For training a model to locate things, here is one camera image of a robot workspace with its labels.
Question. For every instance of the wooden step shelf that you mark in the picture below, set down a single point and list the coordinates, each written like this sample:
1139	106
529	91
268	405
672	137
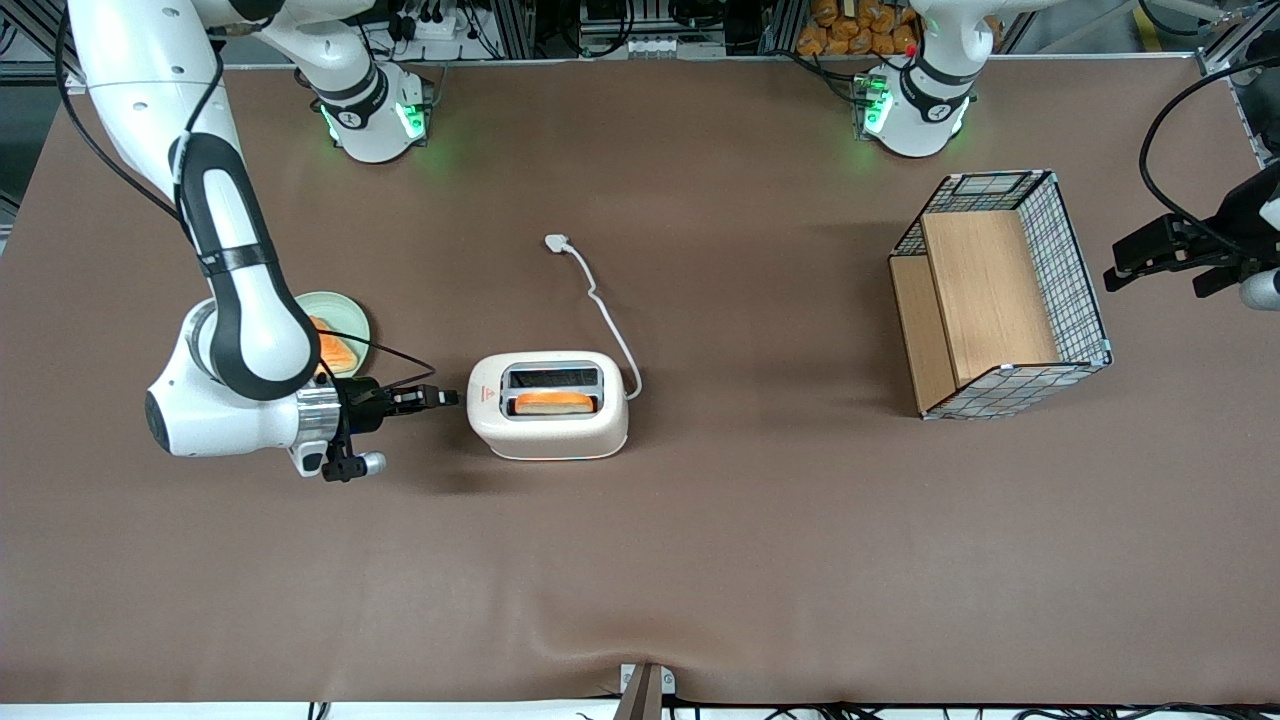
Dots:
985	295

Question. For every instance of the pale green round plate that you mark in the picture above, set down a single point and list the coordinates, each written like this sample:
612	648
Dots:
340	308

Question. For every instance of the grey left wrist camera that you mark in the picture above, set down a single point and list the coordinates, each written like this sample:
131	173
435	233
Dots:
1262	290

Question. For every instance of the triangular orange pastry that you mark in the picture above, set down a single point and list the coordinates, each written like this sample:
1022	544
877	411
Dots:
338	352

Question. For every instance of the white power strip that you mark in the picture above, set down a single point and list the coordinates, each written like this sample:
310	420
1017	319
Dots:
432	25

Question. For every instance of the white two-slot toaster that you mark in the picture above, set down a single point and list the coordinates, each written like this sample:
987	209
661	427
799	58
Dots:
550	435

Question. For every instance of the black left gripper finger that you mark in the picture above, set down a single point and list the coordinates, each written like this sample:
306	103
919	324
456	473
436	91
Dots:
1150	240
1150	266

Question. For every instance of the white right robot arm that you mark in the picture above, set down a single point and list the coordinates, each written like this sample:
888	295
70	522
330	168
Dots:
240	320

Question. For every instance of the toast bread slice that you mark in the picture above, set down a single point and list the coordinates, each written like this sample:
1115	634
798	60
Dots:
553	402

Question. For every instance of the bag of bread buns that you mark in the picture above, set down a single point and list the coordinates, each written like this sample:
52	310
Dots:
850	25

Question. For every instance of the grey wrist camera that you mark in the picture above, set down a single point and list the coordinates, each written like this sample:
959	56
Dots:
1262	290
352	466

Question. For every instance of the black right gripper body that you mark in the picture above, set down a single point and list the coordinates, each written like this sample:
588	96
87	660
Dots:
362	407

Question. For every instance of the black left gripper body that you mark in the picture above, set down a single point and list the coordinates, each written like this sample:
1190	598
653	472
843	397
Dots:
1232	243

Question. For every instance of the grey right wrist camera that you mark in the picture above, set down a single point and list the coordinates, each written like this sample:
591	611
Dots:
352	466

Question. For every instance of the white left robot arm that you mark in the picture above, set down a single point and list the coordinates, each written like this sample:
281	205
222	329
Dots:
915	110

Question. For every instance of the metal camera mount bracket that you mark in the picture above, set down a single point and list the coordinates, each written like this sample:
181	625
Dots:
645	690

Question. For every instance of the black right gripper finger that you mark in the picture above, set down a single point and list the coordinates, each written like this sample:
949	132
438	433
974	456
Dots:
415	391
432	402

